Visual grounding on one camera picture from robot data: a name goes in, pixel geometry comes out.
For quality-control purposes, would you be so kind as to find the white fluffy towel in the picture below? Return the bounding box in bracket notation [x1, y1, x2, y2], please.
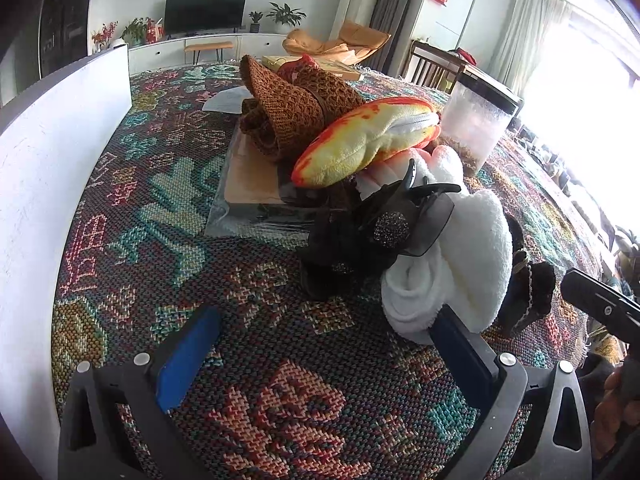
[357, 145, 514, 346]

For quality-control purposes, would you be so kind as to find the red mesh bag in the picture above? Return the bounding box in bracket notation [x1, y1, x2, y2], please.
[282, 52, 321, 81]

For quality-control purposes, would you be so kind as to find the white board panel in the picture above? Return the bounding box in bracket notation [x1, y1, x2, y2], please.
[0, 42, 133, 426]

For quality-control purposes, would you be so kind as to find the white sheer curtain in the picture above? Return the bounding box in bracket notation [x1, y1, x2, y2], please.
[327, 0, 388, 43]

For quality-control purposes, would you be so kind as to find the white window curtain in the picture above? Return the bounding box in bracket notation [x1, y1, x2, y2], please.
[495, 0, 571, 96]

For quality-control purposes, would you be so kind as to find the plastic-wrapped cardboard package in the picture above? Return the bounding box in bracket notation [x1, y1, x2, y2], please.
[204, 122, 321, 238]

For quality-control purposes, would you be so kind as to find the red flower arrangement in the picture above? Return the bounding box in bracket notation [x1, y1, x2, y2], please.
[91, 21, 119, 52]

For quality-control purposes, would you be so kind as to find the brown woven straw hat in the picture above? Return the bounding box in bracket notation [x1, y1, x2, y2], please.
[239, 54, 377, 162]

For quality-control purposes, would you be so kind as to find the white mailer bag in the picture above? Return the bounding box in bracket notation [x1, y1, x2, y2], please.
[202, 85, 251, 113]

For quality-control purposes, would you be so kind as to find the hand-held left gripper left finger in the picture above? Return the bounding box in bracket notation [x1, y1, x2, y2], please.
[59, 305, 223, 480]

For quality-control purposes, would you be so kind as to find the orange yellow plush pouch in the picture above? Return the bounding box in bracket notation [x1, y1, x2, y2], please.
[291, 97, 442, 188]

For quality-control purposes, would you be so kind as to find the black bow hair claw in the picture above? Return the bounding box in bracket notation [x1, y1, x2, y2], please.
[296, 159, 462, 301]

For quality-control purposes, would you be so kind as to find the large leafy potted plant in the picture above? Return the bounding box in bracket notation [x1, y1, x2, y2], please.
[266, 1, 307, 28]

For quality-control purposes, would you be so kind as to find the wooden chair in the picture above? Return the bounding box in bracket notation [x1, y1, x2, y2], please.
[404, 39, 481, 93]

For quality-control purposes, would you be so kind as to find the grey curtain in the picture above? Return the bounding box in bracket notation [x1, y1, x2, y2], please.
[367, 0, 426, 73]

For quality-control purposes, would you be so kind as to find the black beaded cloth accessory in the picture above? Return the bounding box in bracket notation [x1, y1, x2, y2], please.
[497, 215, 558, 338]

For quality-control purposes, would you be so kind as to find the colourful woven patterned blanket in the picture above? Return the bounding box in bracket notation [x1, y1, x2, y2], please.
[50, 60, 621, 480]

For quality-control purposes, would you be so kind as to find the wooden stool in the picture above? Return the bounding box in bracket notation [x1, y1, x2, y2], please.
[183, 40, 234, 65]

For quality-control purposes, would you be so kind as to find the bushy green potted plant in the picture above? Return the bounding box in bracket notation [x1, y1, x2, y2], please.
[121, 16, 156, 46]

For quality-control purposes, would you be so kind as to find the flat yellow box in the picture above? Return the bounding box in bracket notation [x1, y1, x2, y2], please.
[261, 54, 365, 82]

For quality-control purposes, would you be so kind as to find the clear container with black lid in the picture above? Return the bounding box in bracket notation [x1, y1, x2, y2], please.
[440, 69, 524, 177]

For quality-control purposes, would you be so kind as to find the black flat television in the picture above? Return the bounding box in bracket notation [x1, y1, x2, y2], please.
[164, 0, 248, 36]

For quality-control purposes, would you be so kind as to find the orange lounge chair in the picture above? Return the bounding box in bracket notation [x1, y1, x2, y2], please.
[282, 20, 392, 66]

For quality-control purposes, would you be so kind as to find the dark glass cabinet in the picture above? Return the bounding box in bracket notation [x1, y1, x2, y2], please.
[37, 0, 98, 81]

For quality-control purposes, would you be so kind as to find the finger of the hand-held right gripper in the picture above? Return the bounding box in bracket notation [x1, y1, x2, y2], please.
[560, 267, 640, 359]

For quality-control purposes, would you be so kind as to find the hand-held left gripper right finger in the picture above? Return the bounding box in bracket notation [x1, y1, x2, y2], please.
[430, 305, 593, 480]

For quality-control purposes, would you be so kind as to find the white low cabinet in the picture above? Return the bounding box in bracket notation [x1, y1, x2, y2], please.
[127, 32, 301, 68]

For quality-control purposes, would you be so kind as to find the person's right hand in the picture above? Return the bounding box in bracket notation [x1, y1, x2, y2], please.
[592, 367, 640, 441]

